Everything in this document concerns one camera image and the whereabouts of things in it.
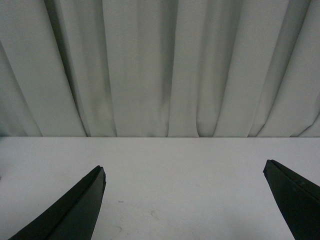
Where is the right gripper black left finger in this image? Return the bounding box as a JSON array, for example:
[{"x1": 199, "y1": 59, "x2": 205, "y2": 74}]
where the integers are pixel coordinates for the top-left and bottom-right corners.
[{"x1": 11, "y1": 165, "x2": 106, "y2": 240}]

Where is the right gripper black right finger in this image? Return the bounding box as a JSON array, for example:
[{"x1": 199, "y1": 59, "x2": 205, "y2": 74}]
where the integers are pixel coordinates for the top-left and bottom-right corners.
[{"x1": 263, "y1": 159, "x2": 320, "y2": 240}]

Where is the white pleated curtain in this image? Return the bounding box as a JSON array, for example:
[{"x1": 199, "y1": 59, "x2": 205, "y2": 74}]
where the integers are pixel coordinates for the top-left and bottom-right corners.
[{"x1": 0, "y1": 0, "x2": 320, "y2": 138}]

